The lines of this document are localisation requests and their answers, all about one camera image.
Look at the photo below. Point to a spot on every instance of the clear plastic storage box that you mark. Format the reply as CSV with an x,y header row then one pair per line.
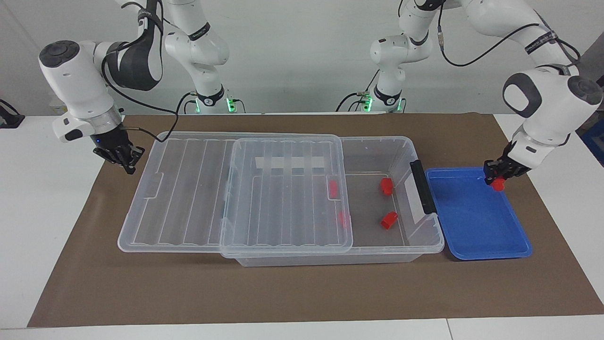
x,y
377,257

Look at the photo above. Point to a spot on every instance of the clear plastic box lid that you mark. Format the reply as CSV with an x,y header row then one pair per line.
x,y
188,198

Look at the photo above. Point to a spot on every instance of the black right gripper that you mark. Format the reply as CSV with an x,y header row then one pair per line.
x,y
112,141

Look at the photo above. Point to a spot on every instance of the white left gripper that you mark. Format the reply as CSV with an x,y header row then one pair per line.
x,y
527,153

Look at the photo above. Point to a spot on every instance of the blue crate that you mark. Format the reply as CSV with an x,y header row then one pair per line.
x,y
596,148

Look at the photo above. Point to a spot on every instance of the black clamp mount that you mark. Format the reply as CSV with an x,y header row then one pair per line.
x,y
9,120

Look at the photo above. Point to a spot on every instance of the blue plastic tray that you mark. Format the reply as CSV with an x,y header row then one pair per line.
x,y
476,222

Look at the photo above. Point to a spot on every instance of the red block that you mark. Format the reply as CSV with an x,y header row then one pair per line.
x,y
333,189
343,218
387,187
389,220
497,185

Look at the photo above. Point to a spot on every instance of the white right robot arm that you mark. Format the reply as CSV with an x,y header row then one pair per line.
x,y
75,80

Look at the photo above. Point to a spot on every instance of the brown table mat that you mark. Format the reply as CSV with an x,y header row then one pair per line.
x,y
283,293

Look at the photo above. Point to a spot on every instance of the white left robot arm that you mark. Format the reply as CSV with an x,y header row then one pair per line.
x,y
552,113

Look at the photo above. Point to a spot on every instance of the white power strip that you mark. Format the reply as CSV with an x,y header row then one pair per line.
x,y
53,107

